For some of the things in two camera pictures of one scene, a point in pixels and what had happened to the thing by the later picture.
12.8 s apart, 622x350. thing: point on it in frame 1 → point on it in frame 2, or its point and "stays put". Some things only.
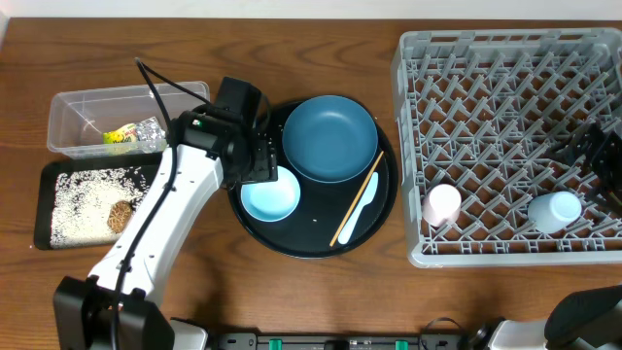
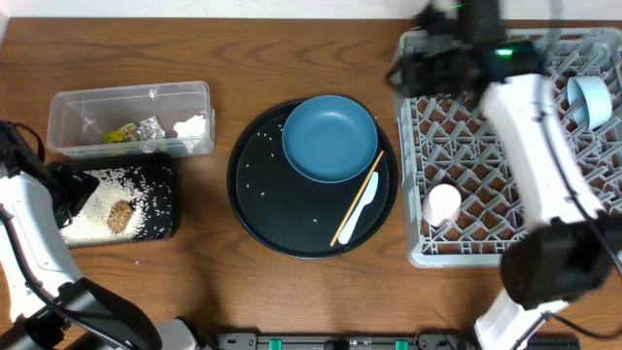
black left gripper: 262,165 → 74,192
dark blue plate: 329,139 stays put
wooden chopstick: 357,199 stays put
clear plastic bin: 116,122 stays put
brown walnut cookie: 119,215 stays put
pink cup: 441,204 stays put
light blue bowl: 274,200 → 590,99
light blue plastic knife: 367,197 stays put
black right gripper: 608,144 → 412,82
